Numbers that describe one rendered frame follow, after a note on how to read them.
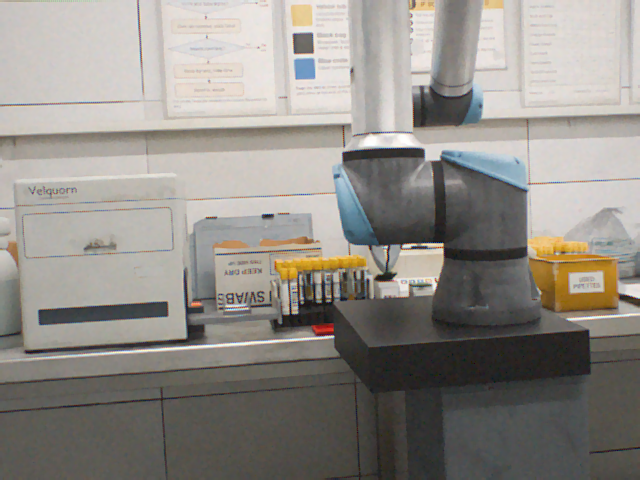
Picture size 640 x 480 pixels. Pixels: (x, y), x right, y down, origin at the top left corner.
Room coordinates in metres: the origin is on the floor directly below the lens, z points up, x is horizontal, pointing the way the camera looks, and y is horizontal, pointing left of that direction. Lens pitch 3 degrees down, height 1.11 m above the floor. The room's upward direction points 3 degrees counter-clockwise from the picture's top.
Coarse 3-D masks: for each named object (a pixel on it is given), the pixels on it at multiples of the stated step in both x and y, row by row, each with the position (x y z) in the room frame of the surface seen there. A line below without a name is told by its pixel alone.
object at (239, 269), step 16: (272, 240) 1.86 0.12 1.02; (288, 240) 1.87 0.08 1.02; (304, 240) 1.87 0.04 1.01; (224, 256) 1.57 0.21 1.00; (240, 256) 1.58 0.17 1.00; (256, 256) 1.58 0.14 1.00; (272, 256) 1.58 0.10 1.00; (288, 256) 1.59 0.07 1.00; (304, 256) 1.59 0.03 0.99; (320, 256) 1.60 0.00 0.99; (224, 272) 1.57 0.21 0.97; (240, 272) 1.58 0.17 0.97; (256, 272) 1.58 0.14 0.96; (272, 272) 1.59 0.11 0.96; (224, 288) 1.57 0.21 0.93; (240, 288) 1.58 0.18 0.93; (256, 288) 1.58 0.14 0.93; (256, 304) 1.58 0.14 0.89
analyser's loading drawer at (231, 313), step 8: (248, 296) 1.32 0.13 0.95; (224, 304) 1.30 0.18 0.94; (240, 304) 1.35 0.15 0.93; (248, 304) 1.30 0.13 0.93; (280, 304) 1.30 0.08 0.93; (208, 312) 1.35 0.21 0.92; (216, 312) 1.35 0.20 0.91; (224, 312) 1.30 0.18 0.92; (232, 312) 1.30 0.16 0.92; (240, 312) 1.30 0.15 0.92; (248, 312) 1.30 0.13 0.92; (256, 312) 1.32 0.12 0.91; (264, 312) 1.32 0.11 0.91; (272, 312) 1.31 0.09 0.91; (280, 312) 1.30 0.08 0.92; (192, 320) 1.28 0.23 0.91; (200, 320) 1.28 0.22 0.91; (208, 320) 1.29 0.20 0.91; (216, 320) 1.29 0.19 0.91; (224, 320) 1.29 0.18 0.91; (232, 320) 1.30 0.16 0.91; (240, 320) 1.30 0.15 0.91; (248, 320) 1.30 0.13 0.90; (256, 320) 1.30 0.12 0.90; (280, 320) 1.30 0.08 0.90
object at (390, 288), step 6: (378, 282) 1.39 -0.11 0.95; (384, 282) 1.39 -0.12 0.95; (390, 282) 1.39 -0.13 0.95; (396, 282) 1.39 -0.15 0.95; (378, 288) 1.39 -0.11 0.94; (384, 288) 1.38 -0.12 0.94; (390, 288) 1.38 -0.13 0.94; (396, 288) 1.38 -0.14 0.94; (378, 294) 1.39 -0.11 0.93; (384, 294) 1.38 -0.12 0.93; (390, 294) 1.38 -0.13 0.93; (396, 294) 1.38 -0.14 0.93
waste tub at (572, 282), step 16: (544, 256) 1.53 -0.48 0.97; (560, 256) 1.53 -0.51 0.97; (576, 256) 1.54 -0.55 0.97; (592, 256) 1.51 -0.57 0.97; (608, 256) 1.44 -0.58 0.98; (544, 272) 1.45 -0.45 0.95; (560, 272) 1.40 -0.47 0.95; (576, 272) 1.40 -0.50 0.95; (592, 272) 1.41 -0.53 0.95; (608, 272) 1.41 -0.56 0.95; (544, 288) 1.45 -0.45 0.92; (560, 288) 1.40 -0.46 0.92; (576, 288) 1.40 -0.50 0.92; (592, 288) 1.41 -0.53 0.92; (608, 288) 1.41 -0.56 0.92; (544, 304) 1.45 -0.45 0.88; (560, 304) 1.40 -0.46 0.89; (576, 304) 1.40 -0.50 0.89; (592, 304) 1.41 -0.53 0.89; (608, 304) 1.41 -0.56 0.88
